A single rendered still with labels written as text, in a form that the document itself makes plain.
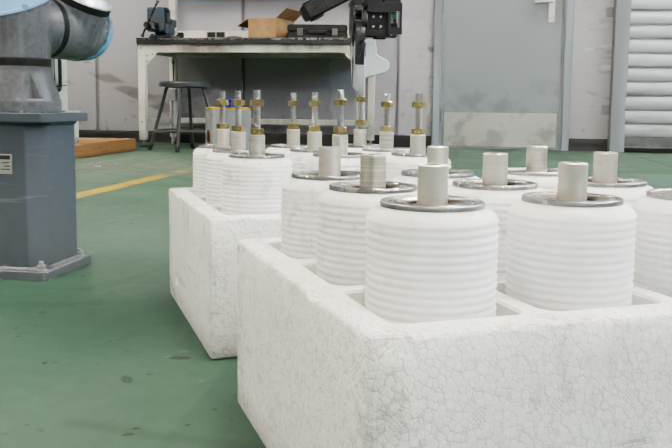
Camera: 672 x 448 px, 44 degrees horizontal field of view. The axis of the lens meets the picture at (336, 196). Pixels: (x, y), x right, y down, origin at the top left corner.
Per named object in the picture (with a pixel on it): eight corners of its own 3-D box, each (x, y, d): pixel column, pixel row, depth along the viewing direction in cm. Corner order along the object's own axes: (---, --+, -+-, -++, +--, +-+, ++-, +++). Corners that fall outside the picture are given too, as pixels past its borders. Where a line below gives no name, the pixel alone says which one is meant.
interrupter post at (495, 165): (489, 191, 73) (490, 154, 73) (476, 188, 76) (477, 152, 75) (513, 190, 74) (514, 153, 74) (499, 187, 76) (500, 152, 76)
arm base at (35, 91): (-42, 112, 149) (-44, 56, 148) (4, 111, 164) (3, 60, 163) (37, 113, 147) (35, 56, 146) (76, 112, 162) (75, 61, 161)
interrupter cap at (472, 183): (477, 195, 70) (477, 186, 70) (438, 186, 77) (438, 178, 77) (554, 193, 73) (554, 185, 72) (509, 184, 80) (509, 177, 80)
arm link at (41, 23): (-32, 57, 152) (-34, -18, 150) (24, 61, 164) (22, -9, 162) (17, 57, 147) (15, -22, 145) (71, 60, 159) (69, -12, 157)
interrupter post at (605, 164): (601, 188, 77) (603, 153, 77) (585, 185, 79) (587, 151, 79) (623, 187, 78) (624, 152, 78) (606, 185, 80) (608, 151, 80)
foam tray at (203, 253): (210, 360, 104) (210, 218, 102) (169, 292, 141) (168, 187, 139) (486, 336, 117) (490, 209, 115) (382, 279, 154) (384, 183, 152)
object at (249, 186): (216, 283, 117) (216, 155, 115) (283, 280, 119) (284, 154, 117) (226, 299, 107) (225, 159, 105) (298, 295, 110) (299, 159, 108)
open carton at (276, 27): (256, 44, 624) (256, 13, 621) (304, 43, 609) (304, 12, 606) (236, 41, 596) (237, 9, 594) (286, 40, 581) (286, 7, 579)
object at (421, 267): (391, 482, 56) (397, 216, 54) (344, 429, 65) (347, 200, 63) (516, 464, 59) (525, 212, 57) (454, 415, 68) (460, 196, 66)
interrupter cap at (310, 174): (303, 184, 77) (303, 177, 77) (282, 177, 85) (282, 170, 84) (378, 182, 80) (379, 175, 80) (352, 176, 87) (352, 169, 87)
